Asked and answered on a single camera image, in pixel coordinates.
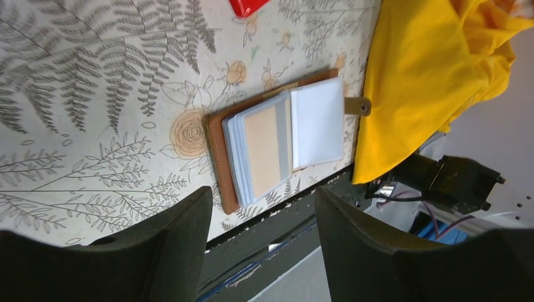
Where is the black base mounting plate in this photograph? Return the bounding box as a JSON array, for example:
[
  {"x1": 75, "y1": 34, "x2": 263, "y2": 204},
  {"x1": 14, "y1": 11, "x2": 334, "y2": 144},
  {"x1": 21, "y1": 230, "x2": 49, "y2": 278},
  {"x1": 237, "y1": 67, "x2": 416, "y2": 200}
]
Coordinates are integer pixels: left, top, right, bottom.
[{"x1": 196, "y1": 164, "x2": 368, "y2": 302}]

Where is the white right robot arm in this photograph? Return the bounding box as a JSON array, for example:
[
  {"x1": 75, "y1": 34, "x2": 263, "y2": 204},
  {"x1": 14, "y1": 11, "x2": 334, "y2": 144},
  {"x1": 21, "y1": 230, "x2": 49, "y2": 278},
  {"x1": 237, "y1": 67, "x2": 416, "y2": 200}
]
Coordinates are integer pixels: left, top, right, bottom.
[{"x1": 363, "y1": 150, "x2": 533, "y2": 244}]

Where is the brown leather card holder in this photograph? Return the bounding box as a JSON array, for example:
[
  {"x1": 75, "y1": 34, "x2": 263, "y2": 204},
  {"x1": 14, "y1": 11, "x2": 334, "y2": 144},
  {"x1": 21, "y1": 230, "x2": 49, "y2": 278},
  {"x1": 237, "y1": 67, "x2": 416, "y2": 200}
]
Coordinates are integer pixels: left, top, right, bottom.
[{"x1": 206, "y1": 69, "x2": 372, "y2": 214}]

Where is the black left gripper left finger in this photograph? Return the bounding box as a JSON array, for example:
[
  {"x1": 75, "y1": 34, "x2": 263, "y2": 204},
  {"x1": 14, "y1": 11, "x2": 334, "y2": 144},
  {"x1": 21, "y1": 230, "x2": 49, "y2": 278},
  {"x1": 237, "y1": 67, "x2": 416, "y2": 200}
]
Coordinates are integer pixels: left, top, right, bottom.
[{"x1": 1, "y1": 186, "x2": 212, "y2": 301}]

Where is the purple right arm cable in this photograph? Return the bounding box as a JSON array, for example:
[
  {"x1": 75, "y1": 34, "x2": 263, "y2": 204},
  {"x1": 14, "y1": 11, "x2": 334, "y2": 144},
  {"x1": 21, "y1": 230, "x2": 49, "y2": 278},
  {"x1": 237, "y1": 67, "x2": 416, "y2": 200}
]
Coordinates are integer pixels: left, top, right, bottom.
[{"x1": 375, "y1": 189, "x2": 477, "y2": 240}]

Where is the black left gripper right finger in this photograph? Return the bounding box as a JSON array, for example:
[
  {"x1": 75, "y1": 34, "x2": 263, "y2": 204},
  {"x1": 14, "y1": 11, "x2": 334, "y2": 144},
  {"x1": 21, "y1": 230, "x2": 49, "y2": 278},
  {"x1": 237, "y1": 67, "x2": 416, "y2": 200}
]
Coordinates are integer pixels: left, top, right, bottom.
[{"x1": 315, "y1": 187, "x2": 533, "y2": 301}]

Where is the left red plastic bin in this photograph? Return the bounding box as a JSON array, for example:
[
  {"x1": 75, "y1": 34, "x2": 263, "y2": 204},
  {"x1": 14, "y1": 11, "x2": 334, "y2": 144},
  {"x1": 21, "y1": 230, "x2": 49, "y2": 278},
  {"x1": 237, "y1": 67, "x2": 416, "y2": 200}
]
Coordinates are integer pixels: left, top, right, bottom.
[{"x1": 229, "y1": 0, "x2": 270, "y2": 18}]

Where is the yellow raincoat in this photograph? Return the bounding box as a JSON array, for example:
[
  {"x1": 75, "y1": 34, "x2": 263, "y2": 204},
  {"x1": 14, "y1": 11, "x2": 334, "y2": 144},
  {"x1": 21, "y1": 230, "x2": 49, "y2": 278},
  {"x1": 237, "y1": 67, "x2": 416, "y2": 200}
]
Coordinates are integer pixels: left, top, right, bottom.
[{"x1": 352, "y1": 1, "x2": 533, "y2": 184}]

